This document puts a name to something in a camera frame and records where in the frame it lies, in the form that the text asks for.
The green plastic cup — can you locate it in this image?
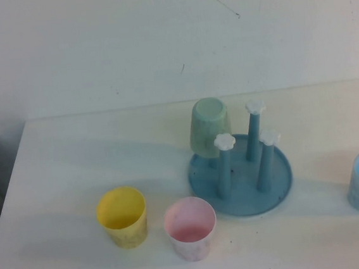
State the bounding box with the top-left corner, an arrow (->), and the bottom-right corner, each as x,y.
184,95 -> 235,161

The pink plastic cup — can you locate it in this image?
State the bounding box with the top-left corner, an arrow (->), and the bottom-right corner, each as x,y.
161,194 -> 221,266

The yellow plastic cup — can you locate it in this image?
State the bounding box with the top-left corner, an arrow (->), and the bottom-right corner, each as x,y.
93,184 -> 151,253

